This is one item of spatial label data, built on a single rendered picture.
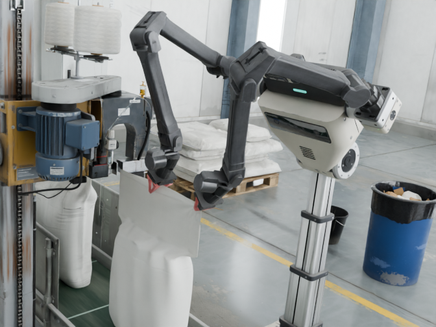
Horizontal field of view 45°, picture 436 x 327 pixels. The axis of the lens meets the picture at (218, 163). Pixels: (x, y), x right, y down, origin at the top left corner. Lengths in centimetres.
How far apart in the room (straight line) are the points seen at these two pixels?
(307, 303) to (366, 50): 849
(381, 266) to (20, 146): 272
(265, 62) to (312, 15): 815
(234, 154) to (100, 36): 63
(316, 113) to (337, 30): 832
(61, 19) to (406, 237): 270
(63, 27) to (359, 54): 881
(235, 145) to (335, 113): 42
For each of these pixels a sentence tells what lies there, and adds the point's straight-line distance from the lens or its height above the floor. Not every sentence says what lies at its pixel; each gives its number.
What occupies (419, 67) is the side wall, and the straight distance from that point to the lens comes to 1025.
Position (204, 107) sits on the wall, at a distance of 797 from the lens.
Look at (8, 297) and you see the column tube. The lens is 232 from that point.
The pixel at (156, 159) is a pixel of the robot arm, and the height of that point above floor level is 119.
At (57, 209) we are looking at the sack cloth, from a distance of 258.
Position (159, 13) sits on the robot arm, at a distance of 181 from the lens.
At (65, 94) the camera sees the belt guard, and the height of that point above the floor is 140.
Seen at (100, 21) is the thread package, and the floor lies 164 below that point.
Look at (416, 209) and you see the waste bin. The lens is 378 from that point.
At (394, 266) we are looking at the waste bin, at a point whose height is 15.
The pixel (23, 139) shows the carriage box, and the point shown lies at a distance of 204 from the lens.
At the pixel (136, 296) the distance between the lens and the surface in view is 214.
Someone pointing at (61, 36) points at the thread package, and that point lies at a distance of 213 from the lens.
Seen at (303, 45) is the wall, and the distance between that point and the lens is 945.
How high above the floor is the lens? 168
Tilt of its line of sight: 15 degrees down
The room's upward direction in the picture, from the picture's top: 6 degrees clockwise
